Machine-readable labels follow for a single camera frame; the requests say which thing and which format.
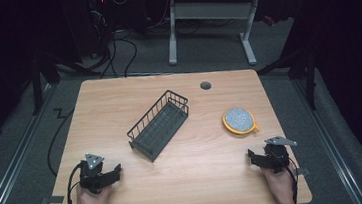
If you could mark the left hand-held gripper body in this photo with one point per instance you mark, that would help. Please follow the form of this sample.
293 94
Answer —
92 181

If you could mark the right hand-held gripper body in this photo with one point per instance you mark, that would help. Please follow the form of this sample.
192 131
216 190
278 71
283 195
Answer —
276 158

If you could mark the person's left hand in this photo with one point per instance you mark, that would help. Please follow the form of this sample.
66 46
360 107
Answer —
91 201

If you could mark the person's right hand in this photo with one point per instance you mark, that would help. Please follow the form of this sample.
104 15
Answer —
281 186

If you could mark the grey tape piece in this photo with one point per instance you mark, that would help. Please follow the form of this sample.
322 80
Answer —
53 199
303 171

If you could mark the round yellow grey sponge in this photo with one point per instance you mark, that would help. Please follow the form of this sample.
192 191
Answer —
239 119

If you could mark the black metal stand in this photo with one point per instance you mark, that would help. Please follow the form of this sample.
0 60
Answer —
36 85
309 79

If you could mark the small red object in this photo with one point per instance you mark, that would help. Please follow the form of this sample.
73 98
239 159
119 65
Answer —
269 20

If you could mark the white-legged wooden desk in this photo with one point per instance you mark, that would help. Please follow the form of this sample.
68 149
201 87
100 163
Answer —
213 11

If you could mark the aluminium floor rail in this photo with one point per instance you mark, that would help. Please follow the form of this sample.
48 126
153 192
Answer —
333 144
11 168

